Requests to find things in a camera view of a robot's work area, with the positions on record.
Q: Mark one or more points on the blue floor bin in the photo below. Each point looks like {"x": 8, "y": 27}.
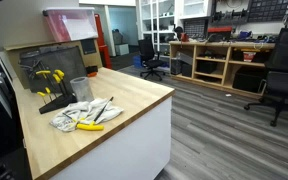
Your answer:
{"x": 137, "y": 62}

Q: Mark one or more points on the small black office chair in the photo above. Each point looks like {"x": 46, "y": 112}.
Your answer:
{"x": 146, "y": 50}

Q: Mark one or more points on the black equipment box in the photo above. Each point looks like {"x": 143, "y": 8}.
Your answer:
{"x": 180, "y": 68}

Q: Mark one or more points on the small orange item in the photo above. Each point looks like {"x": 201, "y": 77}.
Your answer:
{"x": 92, "y": 75}

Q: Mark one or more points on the small black box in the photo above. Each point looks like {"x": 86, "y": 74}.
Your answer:
{"x": 91, "y": 69}

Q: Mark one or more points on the red metal cabinet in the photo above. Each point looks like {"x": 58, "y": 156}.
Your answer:
{"x": 102, "y": 50}

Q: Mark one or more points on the white table cabinet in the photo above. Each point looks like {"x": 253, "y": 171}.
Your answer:
{"x": 127, "y": 146}

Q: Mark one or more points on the dark backpack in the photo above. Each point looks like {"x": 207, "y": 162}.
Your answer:
{"x": 117, "y": 36}

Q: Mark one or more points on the large cardboard box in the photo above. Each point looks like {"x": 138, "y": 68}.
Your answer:
{"x": 92, "y": 60}

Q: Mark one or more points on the grey cylindrical cup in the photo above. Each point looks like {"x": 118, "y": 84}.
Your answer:
{"x": 81, "y": 90}

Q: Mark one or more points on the black storage bin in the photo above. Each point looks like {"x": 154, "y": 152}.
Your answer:
{"x": 206, "y": 67}

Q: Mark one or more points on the white printed cloth rag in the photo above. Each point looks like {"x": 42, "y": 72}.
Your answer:
{"x": 80, "y": 110}

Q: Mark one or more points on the white grid shelving unit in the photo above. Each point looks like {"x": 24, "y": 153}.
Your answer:
{"x": 138, "y": 20}

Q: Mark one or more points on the grey small parts drawers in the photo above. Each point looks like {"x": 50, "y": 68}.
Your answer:
{"x": 195, "y": 28}

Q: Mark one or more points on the white paper scrap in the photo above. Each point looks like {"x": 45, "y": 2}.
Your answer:
{"x": 228, "y": 95}

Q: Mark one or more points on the wooden shelf unit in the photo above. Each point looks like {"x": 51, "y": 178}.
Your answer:
{"x": 228, "y": 66}

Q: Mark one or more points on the grey checked tote bag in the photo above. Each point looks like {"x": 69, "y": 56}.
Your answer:
{"x": 60, "y": 60}

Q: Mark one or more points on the black wedge hex key stand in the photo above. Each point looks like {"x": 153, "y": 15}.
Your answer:
{"x": 55, "y": 104}

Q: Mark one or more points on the red lid toolbox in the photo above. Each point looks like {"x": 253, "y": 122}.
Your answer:
{"x": 219, "y": 29}

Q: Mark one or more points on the pink translucent storage bin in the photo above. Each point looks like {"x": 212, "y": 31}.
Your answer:
{"x": 70, "y": 25}

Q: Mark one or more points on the large black crate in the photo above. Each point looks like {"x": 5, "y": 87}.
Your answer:
{"x": 247, "y": 81}

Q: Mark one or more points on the red and white box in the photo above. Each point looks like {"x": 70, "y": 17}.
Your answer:
{"x": 249, "y": 56}

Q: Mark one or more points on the black mesh office chair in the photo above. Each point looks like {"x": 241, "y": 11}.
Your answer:
{"x": 285, "y": 56}

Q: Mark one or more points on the white wall cabinet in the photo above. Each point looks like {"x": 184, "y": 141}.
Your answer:
{"x": 194, "y": 8}

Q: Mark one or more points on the wall tool rack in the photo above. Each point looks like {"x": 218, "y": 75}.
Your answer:
{"x": 230, "y": 15}

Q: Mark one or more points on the black wall pegboard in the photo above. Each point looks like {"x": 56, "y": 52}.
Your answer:
{"x": 267, "y": 11}

